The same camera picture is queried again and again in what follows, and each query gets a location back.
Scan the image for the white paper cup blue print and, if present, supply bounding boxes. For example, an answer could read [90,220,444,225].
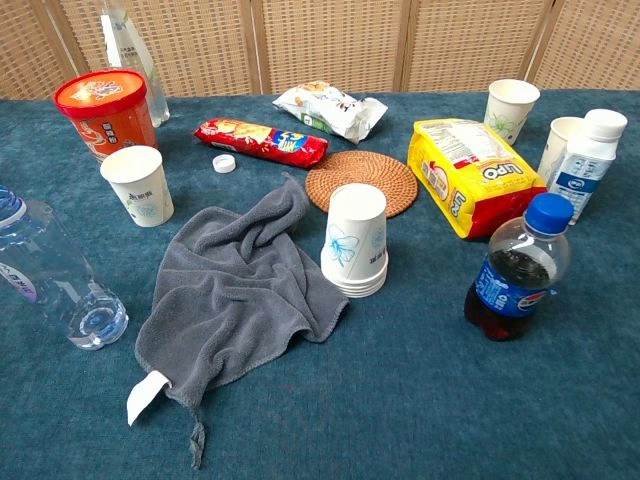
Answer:
[99,145,175,229]

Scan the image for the paper cup green flower print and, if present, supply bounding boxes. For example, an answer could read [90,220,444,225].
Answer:
[483,78,542,147]

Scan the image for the Pepsi cola bottle blue cap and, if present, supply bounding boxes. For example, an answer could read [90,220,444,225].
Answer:
[463,192,575,343]

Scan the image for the white snack bag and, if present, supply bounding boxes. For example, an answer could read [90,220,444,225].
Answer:
[272,80,389,145]

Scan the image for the orange instant noodle tub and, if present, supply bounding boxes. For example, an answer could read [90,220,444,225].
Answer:
[53,68,160,165]

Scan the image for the red cracker pack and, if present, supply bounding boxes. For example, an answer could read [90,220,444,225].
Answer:
[193,117,330,169]

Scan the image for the wicker folding screen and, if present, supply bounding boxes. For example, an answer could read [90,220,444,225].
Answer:
[0,0,640,101]

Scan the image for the plain white paper cup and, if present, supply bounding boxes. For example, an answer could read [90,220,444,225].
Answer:
[537,116,586,187]

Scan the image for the small clear plastic bottle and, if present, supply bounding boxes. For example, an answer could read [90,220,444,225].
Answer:
[0,184,130,351]

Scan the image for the grey microfibre towel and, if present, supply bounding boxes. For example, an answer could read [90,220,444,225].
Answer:
[126,172,351,470]

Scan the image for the yellow Lipo biscuit bag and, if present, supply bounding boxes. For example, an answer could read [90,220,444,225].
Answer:
[406,118,548,241]

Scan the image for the round woven rattan coaster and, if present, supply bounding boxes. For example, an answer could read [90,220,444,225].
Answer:
[305,150,419,220]

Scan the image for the tall clear bottle black cap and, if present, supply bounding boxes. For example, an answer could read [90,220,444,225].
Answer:
[99,0,171,129]

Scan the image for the white milk bottle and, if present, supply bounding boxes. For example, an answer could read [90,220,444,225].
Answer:
[547,108,629,226]

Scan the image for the teal tablecloth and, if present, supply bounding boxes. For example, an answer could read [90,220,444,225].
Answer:
[0,89,640,480]

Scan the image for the stack of inverted paper cups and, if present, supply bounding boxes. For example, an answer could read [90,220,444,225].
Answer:
[320,182,390,300]

